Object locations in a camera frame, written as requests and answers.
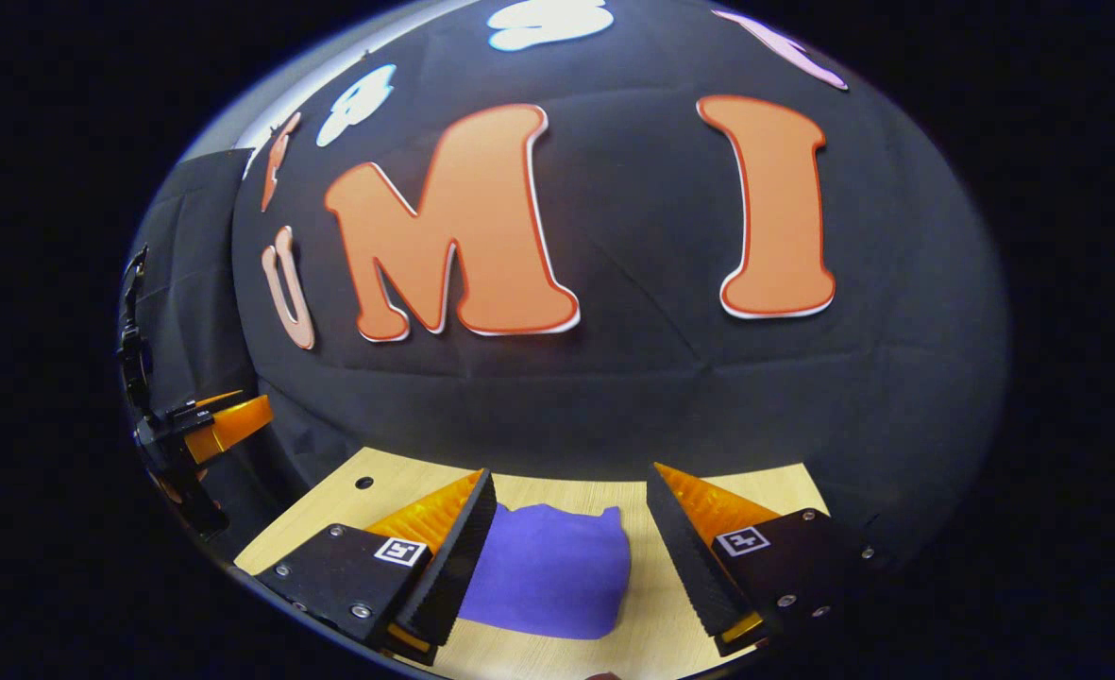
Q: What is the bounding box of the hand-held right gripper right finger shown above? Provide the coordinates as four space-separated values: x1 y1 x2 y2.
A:
647 461 884 657

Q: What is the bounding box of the purple shirt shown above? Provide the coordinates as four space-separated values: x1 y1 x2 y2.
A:
458 503 634 641

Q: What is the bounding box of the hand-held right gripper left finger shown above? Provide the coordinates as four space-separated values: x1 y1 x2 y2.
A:
253 467 498 667

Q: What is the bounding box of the black backdrop cloth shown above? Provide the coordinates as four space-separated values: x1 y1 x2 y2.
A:
123 0 1009 568

